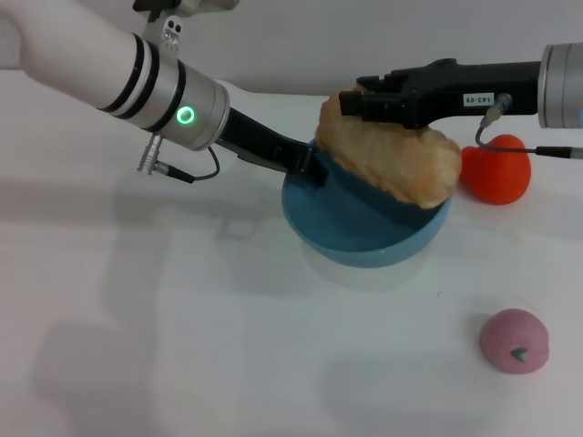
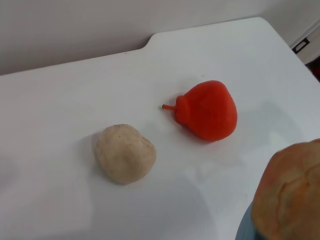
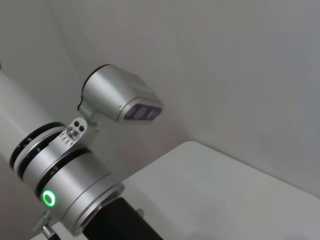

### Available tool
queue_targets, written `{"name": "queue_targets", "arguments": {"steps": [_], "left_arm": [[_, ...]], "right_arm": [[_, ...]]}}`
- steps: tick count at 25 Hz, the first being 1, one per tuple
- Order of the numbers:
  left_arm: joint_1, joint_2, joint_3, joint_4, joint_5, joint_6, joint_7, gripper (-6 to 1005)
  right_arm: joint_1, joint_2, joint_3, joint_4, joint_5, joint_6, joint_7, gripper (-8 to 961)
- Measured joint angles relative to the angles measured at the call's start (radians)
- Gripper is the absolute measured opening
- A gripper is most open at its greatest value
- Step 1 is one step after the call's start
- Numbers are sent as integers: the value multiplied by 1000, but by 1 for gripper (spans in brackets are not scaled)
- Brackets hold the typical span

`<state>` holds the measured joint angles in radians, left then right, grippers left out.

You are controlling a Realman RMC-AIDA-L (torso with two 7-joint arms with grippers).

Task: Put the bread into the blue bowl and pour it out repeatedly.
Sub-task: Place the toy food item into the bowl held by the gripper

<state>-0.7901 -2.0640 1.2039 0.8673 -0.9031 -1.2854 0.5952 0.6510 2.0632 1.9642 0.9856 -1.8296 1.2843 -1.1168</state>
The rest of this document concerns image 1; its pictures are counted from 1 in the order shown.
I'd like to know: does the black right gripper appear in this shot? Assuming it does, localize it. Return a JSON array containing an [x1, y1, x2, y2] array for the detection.
[[339, 57, 544, 132]]

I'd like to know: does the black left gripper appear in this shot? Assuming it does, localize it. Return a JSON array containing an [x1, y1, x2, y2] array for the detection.
[[213, 107, 332, 187]]

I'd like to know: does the orange striped toy bread loaf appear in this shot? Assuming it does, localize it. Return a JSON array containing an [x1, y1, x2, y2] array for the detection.
[[317, 88, 464, 210]]

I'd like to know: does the blue plastic bowl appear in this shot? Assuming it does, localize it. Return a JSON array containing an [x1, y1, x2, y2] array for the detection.
[[281, 136, 453, 269]]

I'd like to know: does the red toy pear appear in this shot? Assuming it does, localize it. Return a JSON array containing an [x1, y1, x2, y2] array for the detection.
[[458, 134, 532, 206]]

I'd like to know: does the pink toy peach bun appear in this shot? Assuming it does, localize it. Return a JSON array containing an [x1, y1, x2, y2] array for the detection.
[[478, 308, 550, 375]]

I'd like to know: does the right wrist connector cable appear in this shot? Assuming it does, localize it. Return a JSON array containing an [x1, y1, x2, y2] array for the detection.
[[476, 93, 583, 160]]

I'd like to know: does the wrist connector cable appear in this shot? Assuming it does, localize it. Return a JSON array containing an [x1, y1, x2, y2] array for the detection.
[[138, 134, 221, 185], [476, 93, 583, 160]]

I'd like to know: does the left wrist connector cable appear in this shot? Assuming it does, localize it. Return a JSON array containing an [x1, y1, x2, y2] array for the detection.
[[138, 134, 221, 185]]

